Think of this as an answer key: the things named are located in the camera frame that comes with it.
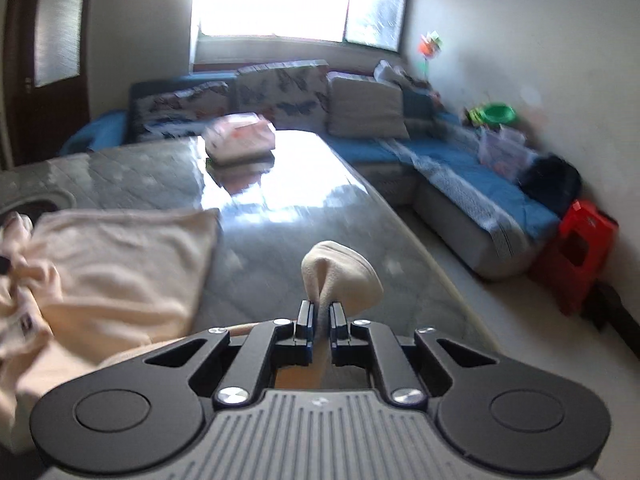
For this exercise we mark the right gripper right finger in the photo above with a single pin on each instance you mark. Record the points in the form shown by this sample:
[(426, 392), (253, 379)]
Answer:
[(349, 342)]

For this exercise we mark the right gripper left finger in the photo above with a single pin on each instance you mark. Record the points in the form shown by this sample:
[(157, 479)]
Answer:
[(296, 347)]

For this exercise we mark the cream sweatshirt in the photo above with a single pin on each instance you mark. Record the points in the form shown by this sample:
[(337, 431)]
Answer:
[(81, 289)]

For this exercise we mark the blue corner sofa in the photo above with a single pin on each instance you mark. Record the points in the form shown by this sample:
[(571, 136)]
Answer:
[(495, 228)]

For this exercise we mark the pink tissue pack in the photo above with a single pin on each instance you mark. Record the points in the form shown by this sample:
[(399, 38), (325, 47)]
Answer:
[(238, 137)]

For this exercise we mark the red plastic stool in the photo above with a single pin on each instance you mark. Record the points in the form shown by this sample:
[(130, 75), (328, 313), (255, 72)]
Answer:
[(572, 261)]

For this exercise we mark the plain grey cushion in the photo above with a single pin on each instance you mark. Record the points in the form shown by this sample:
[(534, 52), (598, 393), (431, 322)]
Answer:
[(362, 108)]

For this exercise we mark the butterfly cushion right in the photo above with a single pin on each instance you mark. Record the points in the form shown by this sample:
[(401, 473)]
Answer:
[(292, 95)]

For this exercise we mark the butterfly cushion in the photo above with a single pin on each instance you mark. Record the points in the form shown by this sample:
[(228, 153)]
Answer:
[(185, 112), (292, 95)]

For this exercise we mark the clear plastic storage box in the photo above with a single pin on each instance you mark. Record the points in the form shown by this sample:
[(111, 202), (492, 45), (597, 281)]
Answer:
[(505, 152)]

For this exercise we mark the black bag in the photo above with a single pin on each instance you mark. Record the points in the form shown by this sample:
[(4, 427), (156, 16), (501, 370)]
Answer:
[(553, 182)]

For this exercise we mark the butterfly cushion left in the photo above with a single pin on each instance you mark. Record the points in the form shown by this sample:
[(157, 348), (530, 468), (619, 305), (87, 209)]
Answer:
[(185, 112)]

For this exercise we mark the green plastic bowl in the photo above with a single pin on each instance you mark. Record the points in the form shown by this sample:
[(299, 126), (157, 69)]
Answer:
[(493, 114)]

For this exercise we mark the round induction hob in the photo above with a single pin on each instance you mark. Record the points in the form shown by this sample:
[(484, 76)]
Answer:
[(35, 205)]

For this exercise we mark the window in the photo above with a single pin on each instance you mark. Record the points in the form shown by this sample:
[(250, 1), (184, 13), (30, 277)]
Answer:
[(374, 24)]

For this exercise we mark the dark wooden door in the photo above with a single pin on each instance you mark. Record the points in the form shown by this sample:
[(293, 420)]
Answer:
[(45, 83)]

